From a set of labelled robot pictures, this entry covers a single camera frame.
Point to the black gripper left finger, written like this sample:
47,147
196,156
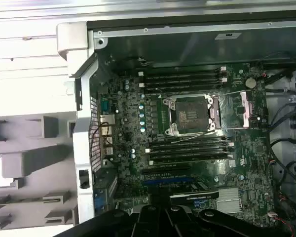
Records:
148,222

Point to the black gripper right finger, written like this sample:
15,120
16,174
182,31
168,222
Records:
177,222

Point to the metal socket cover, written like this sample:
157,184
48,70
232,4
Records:
246,108

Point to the CPU socket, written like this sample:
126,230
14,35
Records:
190,114

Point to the black graphics card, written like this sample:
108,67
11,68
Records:
195,197

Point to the blue expansion slot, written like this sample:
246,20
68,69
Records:
167,183

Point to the black expansion slot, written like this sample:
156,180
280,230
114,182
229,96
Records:
166,170

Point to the silver finned heatsink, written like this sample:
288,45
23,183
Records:
228,201

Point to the RAM slot with white clips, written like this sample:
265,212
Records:
182,82
182,71
187,159
187,147

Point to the RAM slot with black clips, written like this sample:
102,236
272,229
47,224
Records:
182,76
182,88
187,142
187,153

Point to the thin metal locking lever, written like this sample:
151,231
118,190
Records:
159,91
192,137

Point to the green motherboard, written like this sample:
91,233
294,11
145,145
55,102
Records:
249,153

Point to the grey parts rack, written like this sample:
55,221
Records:
34,158

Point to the round coin battery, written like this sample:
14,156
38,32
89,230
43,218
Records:
250,83

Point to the black and silver PC case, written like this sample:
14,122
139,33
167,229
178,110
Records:
162,49

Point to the small white case sticker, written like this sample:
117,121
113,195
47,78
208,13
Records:
228,36

